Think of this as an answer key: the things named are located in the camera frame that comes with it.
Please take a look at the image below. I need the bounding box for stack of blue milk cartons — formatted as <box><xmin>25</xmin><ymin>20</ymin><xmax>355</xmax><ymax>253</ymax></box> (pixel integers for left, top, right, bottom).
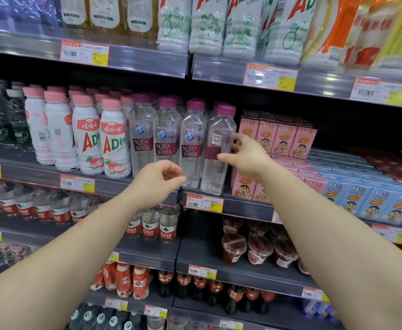
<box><xmin>306</xmin><ymin>147</ymin><xmax>402</xmax><ymax>226</ymax></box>

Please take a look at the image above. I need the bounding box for row of pink-capped white bottles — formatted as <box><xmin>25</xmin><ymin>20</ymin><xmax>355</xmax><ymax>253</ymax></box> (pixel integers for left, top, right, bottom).
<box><xmin>22</xmin><ymin>85</ymin><xmax>134</xmax><ymax>179</ymax></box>

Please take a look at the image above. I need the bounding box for person's right hand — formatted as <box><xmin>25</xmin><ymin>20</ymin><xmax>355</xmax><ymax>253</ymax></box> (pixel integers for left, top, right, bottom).
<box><xmin>216</xmin><ymin>133</ymin><xmax>281</xmax><ymax>184</ymax></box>

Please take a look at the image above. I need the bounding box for row of purple-capped soda bottles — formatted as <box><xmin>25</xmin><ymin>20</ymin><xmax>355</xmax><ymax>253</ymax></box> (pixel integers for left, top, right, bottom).
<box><xmin>128</xmin><ymin>92</ymin><xmax>222</xmax><ymax>189</ymax></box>

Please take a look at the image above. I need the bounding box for row of small red bottles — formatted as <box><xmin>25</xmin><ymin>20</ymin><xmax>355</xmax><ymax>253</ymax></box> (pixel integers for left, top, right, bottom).
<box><xmin>90</xmin><ymin>260</ymin><xmax>151</xmax><ymax>301</ymax></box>

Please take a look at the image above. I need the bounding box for person's left hand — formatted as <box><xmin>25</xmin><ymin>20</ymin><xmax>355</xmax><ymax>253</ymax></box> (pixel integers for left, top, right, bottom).
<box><xmin>125</xmin><ymin>159</ymin><xmax>187</xmax><ymax>212</ymax></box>

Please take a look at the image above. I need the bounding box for row of purple white pouches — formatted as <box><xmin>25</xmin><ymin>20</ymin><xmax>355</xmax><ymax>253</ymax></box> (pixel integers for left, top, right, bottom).
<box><xmin>301</xmin><ymin>298</ymin><xmax>339</xmax><ymax>324</ymax></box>

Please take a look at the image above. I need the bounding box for group of red fruit cups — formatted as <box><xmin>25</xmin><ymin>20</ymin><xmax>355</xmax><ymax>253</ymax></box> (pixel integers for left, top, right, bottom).
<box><xmin>221</xmin><ymin>216</ymin><xmax>310</xmax><ymax>275</ymax></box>

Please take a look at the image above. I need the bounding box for row of green-capped white bottles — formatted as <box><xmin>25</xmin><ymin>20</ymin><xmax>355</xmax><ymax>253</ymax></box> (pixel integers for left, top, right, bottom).
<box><xmin>156</xmin><ymin>0</ymin><xmax>318</xmax><ymax>67</ymax></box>

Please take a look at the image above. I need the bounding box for row of red label bottles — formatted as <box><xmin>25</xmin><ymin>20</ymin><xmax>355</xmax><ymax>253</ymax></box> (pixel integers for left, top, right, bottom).
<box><xmin>0</xmin><ymin>180</ymin><xmax>180</xmax><ymax>244</ymax></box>

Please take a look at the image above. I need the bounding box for row of dark white-capped bottles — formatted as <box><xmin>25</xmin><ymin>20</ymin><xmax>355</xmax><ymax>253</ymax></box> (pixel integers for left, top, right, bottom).
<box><xmin>68</xmin><ymin>304</ymin><xmax>143</xmax><ymax>330</ymax></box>

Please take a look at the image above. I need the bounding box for person's left forearm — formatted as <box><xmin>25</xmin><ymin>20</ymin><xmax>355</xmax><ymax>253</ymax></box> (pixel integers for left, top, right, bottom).
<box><xmin>0</xmin><ymin>192</ymin><xmax>143</xmax><ymax>330</ymax></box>

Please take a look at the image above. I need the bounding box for purple-capped clear soda bottle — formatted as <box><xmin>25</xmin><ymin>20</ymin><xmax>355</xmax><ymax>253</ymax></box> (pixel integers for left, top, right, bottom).
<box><xmin>200</xmin><ymin>104</ymin><xmax>238</xmax><ymax>196</ymax></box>

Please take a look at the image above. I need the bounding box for stack of pink milk cartons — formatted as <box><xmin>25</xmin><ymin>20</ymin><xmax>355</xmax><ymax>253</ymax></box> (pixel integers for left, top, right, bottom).
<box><xmin>231</xmin><ymin>110</ymin><xmax>329</xmax><ymax>203</ymax></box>

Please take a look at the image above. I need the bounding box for person's right forearm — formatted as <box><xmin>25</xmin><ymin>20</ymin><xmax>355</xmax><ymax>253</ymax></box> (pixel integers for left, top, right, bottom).
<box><xmin>264</xmin><ymin>165</ymin><xmax>402</xmax><ymax>330</ymax></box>

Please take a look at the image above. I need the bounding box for row of blue tinted bottles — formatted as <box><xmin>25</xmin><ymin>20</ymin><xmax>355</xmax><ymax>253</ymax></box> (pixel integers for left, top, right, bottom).
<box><xmin>0</xmin><ymin>0</ymin><xmax>62</xmax><ymax>30</ymax></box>

